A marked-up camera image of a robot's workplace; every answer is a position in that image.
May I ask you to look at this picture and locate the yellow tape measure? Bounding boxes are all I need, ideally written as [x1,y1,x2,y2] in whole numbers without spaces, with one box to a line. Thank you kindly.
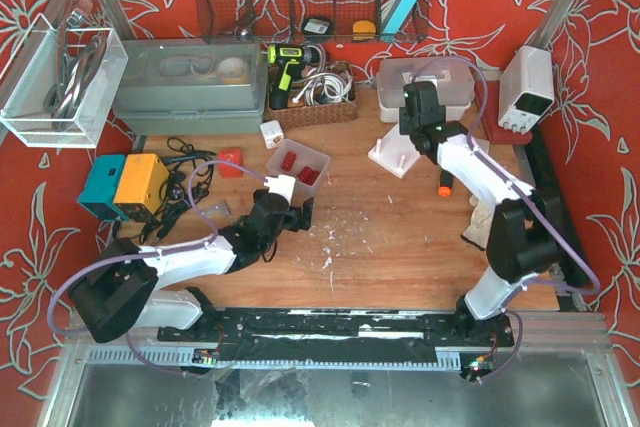
[352,20,377,43]

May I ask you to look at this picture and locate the clear plastic spring tray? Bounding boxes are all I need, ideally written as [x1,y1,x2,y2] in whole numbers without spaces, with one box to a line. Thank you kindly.
[266,139,331,202]

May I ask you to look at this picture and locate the black tangled cables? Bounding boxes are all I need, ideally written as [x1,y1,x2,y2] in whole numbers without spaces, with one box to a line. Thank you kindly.
[111,135,221,248]

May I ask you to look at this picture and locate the white coiled cable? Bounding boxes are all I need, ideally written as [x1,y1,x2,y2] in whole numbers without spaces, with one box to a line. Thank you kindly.
[291,71,354,107]

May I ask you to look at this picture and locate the orange black handle screwdriver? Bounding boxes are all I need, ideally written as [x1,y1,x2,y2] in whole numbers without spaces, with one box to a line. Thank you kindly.
[438,169,454,197]

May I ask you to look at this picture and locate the black wire wall basket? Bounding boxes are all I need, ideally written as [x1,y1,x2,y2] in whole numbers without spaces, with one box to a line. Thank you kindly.
[196,0,429,43]

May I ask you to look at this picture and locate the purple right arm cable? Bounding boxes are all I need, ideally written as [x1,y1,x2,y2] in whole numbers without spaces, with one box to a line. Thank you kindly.
[409,57,601,378]

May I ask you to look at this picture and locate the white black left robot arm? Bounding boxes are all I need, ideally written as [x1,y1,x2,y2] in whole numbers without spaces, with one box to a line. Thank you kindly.
[68,189,314,343]

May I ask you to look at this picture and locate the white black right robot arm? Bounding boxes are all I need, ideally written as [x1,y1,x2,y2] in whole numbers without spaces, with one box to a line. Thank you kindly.
[399,81,561,340]

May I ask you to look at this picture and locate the teal box device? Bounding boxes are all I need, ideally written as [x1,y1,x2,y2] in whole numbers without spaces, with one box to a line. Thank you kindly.
[77,154,127,221]

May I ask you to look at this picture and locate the red cube box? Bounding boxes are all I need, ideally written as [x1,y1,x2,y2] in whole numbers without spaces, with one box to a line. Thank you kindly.
[217,147,244,179]

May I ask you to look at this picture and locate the white bench power supply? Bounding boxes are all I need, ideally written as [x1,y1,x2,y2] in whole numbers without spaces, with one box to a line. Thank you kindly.
[498,46,555,134]

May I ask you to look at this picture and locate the small metal bracket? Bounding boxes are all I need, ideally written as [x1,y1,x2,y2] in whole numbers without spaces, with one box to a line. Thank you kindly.
[203,200,231,217]

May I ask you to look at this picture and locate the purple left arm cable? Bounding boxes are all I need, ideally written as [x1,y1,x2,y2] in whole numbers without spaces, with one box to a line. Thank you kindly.
[49,160,271,378]

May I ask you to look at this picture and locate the white power adapter cube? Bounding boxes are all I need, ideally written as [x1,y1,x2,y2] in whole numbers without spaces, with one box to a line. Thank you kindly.
[259,120,285,150]

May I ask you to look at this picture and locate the grey plastic storage box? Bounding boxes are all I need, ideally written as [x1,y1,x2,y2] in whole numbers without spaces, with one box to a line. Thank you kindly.
[113,39,268,136]

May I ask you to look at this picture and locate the grey coiled hose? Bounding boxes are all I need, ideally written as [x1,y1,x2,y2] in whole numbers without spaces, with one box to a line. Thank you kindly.
[43,21,108,129]

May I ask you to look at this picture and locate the orange soldering station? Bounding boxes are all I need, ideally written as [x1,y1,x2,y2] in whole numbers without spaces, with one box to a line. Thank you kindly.
[113,153,169,223]

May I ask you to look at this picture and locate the white clear lidded case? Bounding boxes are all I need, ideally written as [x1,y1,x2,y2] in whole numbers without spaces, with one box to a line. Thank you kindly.
[376,57,475,123]

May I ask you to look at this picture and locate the blue white pack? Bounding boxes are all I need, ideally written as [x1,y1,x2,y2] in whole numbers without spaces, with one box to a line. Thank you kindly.
[380,0,418,42]

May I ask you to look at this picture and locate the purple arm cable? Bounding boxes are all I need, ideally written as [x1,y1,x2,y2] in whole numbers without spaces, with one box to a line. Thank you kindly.
[409,57,601,378]
[49,160,271,378]

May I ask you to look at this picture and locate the grey slotted cable duct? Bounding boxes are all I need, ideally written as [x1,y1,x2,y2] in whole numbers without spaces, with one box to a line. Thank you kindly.
[84,344,462,373]

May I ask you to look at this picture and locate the red spring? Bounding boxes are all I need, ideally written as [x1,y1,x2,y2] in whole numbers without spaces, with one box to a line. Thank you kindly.
[297,166,320,186]
[281,151,297,172]

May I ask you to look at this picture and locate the clear acrylic wall box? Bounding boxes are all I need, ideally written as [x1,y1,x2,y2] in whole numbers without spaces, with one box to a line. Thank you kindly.
[1,15,128,149]

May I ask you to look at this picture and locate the brown wicker basket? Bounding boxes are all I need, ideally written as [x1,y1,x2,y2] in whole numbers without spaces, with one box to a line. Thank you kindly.
[265,86,358,128]

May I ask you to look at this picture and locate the green black cordless drill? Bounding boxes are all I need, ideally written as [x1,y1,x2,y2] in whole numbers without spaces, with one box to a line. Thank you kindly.
[267,44,322,110]

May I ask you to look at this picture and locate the white peg base plate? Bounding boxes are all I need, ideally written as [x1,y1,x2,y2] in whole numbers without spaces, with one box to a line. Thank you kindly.
[368,124,421,179]

